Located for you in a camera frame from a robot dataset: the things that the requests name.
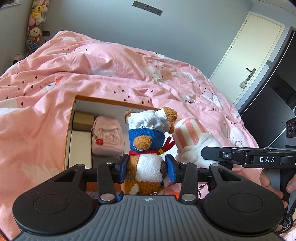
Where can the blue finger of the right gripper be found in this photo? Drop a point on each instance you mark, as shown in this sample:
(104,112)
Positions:
(225,156)

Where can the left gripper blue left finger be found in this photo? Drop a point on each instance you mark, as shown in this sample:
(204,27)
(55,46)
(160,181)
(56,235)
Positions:
(108,174)

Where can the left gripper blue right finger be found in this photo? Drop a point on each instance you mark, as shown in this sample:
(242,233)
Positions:
(186,174)

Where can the pink mini backpack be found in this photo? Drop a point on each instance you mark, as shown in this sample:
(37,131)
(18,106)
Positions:
(108,129)

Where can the white pink-striped plush toy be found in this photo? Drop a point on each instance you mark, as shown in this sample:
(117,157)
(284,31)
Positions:
(190,138)

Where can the white box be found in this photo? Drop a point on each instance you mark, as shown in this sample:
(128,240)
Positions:
(80,149)

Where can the brown bear plush keychain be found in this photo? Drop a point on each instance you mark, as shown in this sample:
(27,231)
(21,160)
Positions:
(146,172)

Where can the small gold cardboard box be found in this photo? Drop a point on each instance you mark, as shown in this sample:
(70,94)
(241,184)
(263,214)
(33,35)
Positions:
(83,121)

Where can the dark grey box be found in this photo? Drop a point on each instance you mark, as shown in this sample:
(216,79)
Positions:
(96,160)

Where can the person right hand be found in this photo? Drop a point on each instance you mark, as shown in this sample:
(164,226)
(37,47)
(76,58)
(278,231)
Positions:
(281,182)

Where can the red heart charm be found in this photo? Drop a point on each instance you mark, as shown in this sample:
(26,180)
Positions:
(99,141)

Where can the black wardrobe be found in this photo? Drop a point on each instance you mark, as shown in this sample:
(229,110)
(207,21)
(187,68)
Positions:
(273,101)

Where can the orange cardboard storage box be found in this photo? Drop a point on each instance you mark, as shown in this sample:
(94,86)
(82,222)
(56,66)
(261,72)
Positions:
(113,109)

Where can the white door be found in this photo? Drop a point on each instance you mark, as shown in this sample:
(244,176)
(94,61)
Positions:
(251,48)

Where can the pink heart-print duvet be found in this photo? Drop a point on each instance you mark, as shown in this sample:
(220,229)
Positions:
(37,95)

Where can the hanging plush toy organizer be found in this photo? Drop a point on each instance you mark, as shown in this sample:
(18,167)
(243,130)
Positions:
(35,27)

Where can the black door handle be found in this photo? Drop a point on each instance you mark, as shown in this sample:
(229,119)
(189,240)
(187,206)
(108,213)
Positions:
(244,83)

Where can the grey wall switch panel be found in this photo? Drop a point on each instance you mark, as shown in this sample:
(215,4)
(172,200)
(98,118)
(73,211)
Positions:
(148,8)

